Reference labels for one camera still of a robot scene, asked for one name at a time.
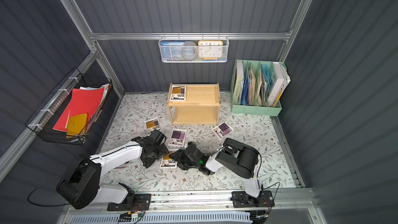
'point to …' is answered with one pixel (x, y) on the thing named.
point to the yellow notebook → (76, 123)
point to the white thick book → (281, 79)
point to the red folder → (83, 100)
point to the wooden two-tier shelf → (194, 104)
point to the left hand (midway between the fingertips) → (161, 156)
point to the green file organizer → (257, 86)
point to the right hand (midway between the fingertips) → (172, 157)
